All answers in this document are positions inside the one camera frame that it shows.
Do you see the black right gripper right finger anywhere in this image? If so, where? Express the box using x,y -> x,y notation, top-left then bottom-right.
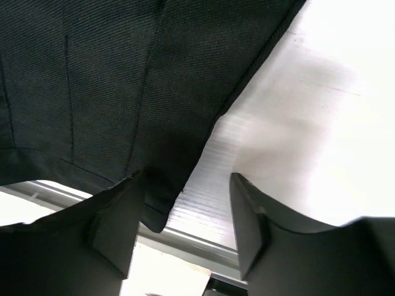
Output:
230,173 -> 394,295

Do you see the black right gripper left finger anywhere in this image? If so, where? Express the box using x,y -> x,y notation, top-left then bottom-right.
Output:
1,172 -> 144,295

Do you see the black pleated skirt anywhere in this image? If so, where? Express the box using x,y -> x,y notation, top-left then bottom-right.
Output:
1,1 -> 303,232

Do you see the aluminium table edge rail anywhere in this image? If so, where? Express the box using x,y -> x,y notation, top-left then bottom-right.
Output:
1,181 -> 247,289

